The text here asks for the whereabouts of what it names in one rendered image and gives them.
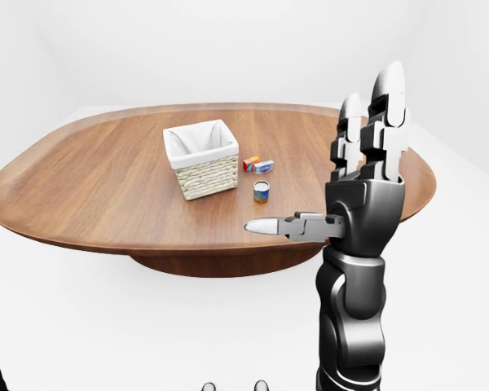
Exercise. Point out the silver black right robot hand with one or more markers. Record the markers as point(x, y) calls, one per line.
point(362, 212)

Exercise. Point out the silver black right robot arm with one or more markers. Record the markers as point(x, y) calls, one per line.
point(350, 309)

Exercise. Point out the small soup tin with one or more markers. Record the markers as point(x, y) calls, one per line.
point(261, 193)

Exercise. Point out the woven basket with white liner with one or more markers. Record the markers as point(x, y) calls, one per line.
point(205, 175)

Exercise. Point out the small blue white food box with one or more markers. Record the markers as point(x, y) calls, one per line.
point(265, 166)

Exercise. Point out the small orange food box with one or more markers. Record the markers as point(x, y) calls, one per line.
point(249, 163)

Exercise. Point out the small dark rounded shape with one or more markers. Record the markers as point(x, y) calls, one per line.
point(262, 386)
point(208, 387)

